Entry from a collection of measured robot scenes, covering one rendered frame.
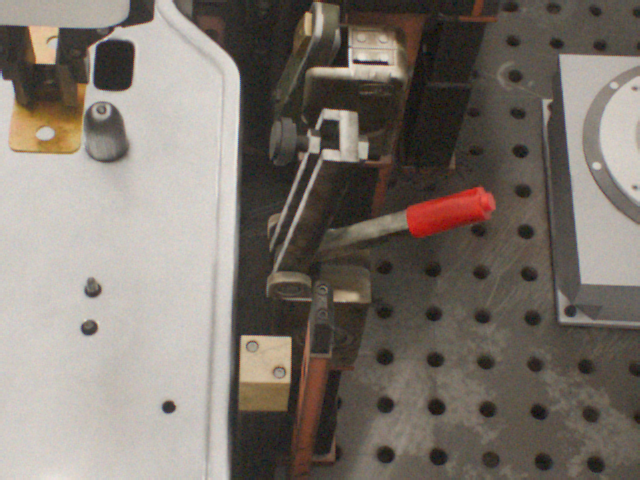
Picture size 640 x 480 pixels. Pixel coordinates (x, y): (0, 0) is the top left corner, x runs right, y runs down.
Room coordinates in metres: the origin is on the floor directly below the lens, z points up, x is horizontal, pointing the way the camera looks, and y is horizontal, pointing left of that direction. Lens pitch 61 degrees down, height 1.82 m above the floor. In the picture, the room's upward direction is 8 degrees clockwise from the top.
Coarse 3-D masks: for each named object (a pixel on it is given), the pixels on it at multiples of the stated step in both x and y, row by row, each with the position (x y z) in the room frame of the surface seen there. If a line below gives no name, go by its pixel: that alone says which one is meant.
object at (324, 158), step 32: (288, 128) 0.40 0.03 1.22; (320, 128) 0.41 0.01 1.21; (352, 128) 0.41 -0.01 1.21; (288, 160) 0.39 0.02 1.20; (320, 160) 0.39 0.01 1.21; (352, 160) 0.39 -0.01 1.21; (320, 192) 0.39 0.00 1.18; (288, 224) 0.41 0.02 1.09; (320, 224) 0.39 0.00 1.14; (288, 256) 0.38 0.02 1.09
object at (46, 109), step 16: (32, 32) 0.42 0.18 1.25; (48, 32) 0.42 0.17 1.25; (48, 48) 0.41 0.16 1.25; (48, 64) 0.39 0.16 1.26; (32, 80) 0.38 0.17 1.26; (48, 80) 0.39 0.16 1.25; (32, 96) 0.38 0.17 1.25; (48, 96) 0.38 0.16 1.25; (80, 96) 0.38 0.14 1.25; (16, 112) 0.36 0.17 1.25; (32, 112) 0.37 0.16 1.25; (48, 112) 0.37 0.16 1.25; (64, 112) 0.37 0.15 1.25; (80, 112) 0.37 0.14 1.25; (16, 128) 0.35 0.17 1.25; (32, 128) 0.36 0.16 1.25; (64, 128) 0.36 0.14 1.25; (80, 128) 0.36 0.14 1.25; (16, 144) 0.34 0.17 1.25; (32, 144) 0.35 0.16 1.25; (48, 144) 0.35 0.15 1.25; (64, 144) 0.35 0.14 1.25
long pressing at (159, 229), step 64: (192, 64) 0.60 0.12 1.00; (0, 128) 0.51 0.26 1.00; (128, 128) 0.53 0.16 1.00; (192, 128) 0.54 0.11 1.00; (0, 192) 0.45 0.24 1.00; (64, 192) 0.46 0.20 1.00; (128, 192) 0.47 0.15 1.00; (192, 192) 0.48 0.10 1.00; (0, 256) 0.40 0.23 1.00; (64, 256) 0.41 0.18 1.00; (128, 256) 0.42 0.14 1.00; (192, 256) 0.42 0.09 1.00; (0, 320) 0.35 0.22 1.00; (64, 320) 0.36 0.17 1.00; (128, 320) 0.36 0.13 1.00; (192, 320) 0.37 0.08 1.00; (0, 384) 0.30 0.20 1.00; (64, 384) 0.31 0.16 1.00; (128, 384) 0.32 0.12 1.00; (192, 384) 0.32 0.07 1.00; (0, 448) 0.26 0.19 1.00; (64, 448) 0.26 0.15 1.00; (128, 448) 0.27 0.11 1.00; (192, 448) 0.28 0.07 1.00
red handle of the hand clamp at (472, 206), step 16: (464, 192) 0.42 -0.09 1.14; (480, 192) 0.42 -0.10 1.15; (416, 208) 0.42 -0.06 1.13; (432, 208) 0.41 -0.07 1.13; (448, 208) 0.41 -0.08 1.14; (464, 208) 0.41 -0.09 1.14; (480, 208) 0.41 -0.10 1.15; (352, 224) 0.41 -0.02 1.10; (368, 224) 0.41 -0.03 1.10; (384, 224) 0.41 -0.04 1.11; (400, 224) 0.41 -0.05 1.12; (416, 224) 0.41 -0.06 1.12; (432, 224) 0.40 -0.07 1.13; (448, 224) 0.40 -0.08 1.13; (464, 224) 0.41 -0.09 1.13; (336, 240) 0.40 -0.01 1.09; (352, 240) 0.40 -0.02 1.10; (368, 240) 0.40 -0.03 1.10; (384, 240) 0.40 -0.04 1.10; (320, 256) 0.40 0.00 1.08; (336, 256) 0.40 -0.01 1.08
